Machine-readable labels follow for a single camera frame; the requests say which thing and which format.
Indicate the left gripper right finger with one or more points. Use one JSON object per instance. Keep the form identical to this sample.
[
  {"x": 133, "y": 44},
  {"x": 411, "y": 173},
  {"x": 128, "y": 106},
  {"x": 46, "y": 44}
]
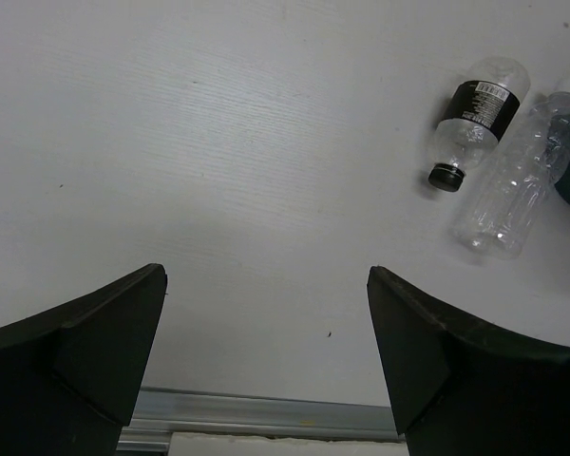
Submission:
[{"x": 460, "y": 385}]

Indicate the black label plastic bottle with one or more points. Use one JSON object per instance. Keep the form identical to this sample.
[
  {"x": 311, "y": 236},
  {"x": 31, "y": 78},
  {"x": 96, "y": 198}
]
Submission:
[{"x": 475, "y": 119}]

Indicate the clear white cap bottle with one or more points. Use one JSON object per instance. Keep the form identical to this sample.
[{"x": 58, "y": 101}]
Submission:
[{"x": 497, "y": 217}]

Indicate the aluminium table edge rail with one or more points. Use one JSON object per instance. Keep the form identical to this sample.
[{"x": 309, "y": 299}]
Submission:
[{"x": 161, "y": 413}]

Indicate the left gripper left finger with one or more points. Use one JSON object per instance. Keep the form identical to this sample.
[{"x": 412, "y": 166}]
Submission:
[{"x": 70, "y": 376}]

